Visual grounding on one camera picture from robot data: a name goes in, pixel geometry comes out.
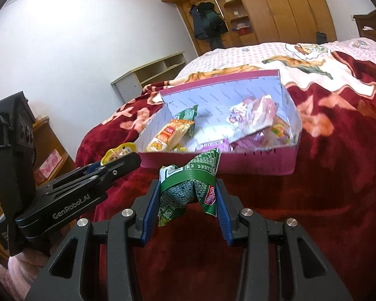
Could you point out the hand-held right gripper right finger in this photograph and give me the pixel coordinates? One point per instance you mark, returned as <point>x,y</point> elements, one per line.
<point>224,219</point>

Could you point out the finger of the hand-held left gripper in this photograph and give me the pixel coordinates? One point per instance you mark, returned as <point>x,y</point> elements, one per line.
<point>92,167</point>
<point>112,169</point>

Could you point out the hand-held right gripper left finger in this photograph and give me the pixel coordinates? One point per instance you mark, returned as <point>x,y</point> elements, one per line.
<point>150,216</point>

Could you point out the yellow candy wrapper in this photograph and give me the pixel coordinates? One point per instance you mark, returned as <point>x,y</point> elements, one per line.
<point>119,152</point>

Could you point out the green snack packet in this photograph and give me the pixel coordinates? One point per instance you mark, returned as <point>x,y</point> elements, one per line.
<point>181,191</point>
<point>188,113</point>

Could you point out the orange biscuit packet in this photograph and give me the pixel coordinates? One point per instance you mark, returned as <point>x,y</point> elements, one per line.
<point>169,134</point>

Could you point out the pink cardboard box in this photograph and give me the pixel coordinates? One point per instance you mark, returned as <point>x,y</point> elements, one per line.
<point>260,163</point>

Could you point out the yellow cartoon gummy packet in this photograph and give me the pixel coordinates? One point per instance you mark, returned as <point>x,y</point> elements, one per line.
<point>280,130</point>

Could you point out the person's left forearm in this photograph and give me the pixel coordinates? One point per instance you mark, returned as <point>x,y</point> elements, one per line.
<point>15,276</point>

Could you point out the person's left hand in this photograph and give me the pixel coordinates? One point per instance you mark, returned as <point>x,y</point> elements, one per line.
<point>50,241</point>

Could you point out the pink patterned tissue box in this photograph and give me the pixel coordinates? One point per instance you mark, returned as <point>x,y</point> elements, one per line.
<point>50,166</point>

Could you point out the wooden nightstand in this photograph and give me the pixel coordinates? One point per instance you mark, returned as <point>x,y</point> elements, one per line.
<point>47,138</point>

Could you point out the low open shelf unit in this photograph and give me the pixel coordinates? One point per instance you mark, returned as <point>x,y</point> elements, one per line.
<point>125,89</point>

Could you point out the pink checkered bed sheet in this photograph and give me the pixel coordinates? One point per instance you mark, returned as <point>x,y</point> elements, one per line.
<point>238,56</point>

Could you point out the black hanging jacket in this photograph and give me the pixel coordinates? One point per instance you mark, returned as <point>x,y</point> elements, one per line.
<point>197,22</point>

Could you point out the dark green hanging jacket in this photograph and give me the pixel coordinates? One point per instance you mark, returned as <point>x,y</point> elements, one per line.
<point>215,18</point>

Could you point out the red basket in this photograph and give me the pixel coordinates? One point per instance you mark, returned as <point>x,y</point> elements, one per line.
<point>242,30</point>

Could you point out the small black object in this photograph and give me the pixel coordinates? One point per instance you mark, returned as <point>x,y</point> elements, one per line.
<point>321,37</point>

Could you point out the wooden wardrobe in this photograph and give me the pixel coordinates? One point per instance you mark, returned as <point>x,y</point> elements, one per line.
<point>285,6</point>

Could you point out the dark wooden headboard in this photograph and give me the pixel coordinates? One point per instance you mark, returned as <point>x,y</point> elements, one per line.
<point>373,20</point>

